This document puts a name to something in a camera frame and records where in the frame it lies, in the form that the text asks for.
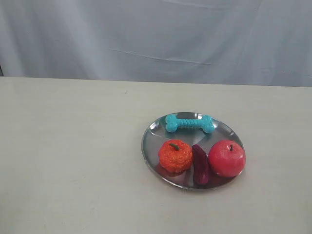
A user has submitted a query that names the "teal toy bone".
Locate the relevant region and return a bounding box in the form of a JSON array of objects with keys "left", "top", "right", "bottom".
[{"left": 165, "top": 114, "right": 215, "bottom": 134}]

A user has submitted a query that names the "white backdrop cloth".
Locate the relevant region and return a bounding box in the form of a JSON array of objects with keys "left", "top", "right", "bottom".
[{"left": 0, "top": 0, "right": 312, "bottom": 87}]

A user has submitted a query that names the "round steel plate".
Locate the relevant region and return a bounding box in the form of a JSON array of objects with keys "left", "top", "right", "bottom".
[{"left": 141, "top": 116, "right": 243, "bottom": 191}]

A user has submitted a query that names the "red toy apple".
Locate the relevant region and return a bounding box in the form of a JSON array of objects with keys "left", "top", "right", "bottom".
[{"left": 208, "top": 140, "right": 246, "bottom": 177}]

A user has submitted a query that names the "purple toy eggplant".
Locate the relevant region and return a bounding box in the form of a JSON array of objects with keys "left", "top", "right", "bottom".
[{"left": 192, "top": 144, "right": 209, "bottom": 185}]

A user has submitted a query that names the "orange toy pumpkin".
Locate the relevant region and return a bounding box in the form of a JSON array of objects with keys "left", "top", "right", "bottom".
[{"left": 158, "top": 139, "right": 193, "bottom": 173}]

